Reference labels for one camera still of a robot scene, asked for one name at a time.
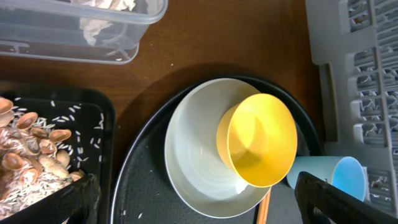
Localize food scraps and shells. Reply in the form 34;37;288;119
1;97;88;220

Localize blue plastic cup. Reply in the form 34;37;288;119
286;156;367;202

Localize white napkin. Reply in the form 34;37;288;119
70;0;136;46

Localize grey round plate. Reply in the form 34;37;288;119
164;78;270;218

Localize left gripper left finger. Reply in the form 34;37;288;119
1;174;101;224

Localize yellow bowl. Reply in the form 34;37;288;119
216;93;298;188

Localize clear plastic waste bin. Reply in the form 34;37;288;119
1;0;169;65

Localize grey dishwasher rack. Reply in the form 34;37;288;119
305;0;397;217

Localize wooden chopstick left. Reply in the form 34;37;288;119
256;189;271;224

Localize round black serving tray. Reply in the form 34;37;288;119
110;74;325;223

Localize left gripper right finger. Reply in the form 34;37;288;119
295;172;397;224

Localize black rectangular tray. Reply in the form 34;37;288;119
1;82;115;223

